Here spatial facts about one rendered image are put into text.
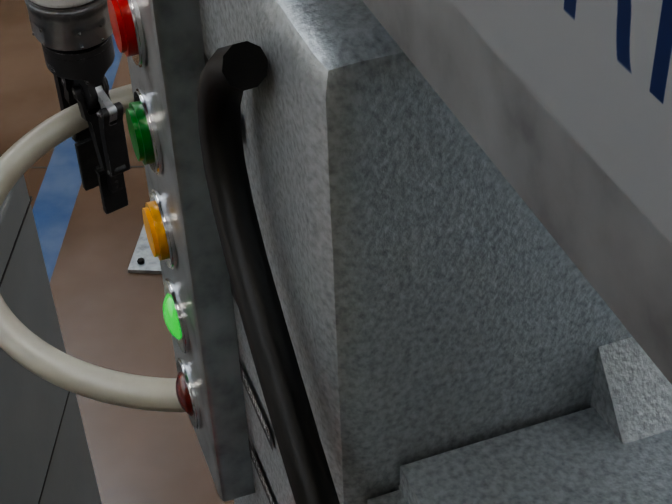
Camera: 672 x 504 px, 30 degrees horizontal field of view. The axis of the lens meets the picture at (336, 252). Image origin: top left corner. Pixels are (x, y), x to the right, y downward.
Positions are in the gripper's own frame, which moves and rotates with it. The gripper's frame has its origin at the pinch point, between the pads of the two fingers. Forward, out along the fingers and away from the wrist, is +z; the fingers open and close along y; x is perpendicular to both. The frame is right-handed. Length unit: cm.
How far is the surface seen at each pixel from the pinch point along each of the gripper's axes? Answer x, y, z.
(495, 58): -31, 96, -85
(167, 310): -26, 72, -55
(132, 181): 48, -104, 98
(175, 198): -26, 75, -64
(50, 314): -5.5, -15.1, 33.5
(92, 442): 3, -36, 91
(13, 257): -9.9, -10.0, 15.7
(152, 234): -27, 72, -60
